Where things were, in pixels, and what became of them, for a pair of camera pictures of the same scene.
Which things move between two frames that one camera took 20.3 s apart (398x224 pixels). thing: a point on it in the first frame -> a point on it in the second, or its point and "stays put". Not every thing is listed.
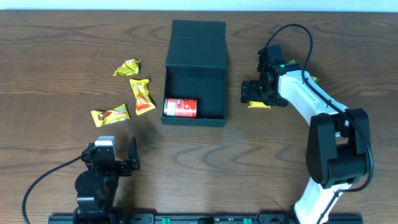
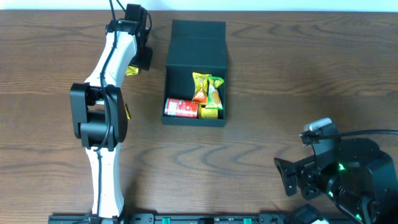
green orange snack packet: (314, 78) -> (214, 101)
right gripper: (252, 85) -> (307, 170)
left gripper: (125, 170) -> (147, 61)
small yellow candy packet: (258, 104) -> (207, 113)
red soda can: (181, 107) stays put
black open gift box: (195, 68) stays put
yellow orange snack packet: (143, 101) -> (201, 88)
